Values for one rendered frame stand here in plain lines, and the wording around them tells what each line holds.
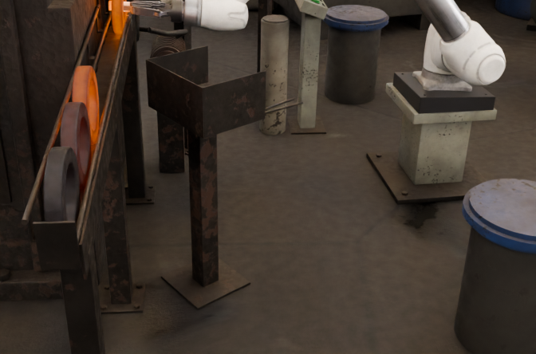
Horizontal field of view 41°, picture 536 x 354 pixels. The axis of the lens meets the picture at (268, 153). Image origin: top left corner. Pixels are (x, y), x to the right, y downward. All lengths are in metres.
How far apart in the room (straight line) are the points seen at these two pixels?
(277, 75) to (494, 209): 1.44
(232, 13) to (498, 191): 0.99
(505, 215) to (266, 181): 1.19
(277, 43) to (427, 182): 0.85
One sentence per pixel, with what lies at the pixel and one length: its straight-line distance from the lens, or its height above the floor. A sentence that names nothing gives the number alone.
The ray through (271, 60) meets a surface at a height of 0.35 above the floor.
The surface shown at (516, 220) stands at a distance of 1.88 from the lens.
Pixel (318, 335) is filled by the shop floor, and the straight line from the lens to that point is 2.08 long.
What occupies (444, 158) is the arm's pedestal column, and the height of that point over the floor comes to 0.13.
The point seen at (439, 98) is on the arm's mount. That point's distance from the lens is 2.63.
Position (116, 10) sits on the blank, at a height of 0.75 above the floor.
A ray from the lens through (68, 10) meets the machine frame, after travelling 1.91.
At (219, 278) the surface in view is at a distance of 2.27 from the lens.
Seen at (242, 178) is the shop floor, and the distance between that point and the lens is 2.83.
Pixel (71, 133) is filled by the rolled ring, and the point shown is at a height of 0.75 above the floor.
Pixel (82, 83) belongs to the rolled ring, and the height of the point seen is 0.78.
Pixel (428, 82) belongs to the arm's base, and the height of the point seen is 0.43.
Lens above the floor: 1.36
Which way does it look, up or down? 27 degrees down
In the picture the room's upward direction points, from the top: 1 degrees clockwise
